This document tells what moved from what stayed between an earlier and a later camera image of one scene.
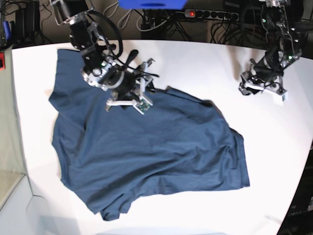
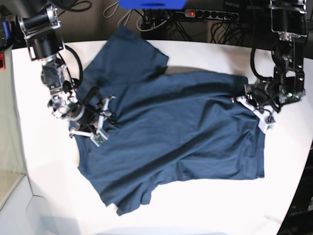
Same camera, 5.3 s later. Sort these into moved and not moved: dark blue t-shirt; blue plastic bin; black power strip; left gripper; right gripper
Moved: right gripper; left gripper; dark blue t-shirt
Not moved: black power strip; blue plastic bin
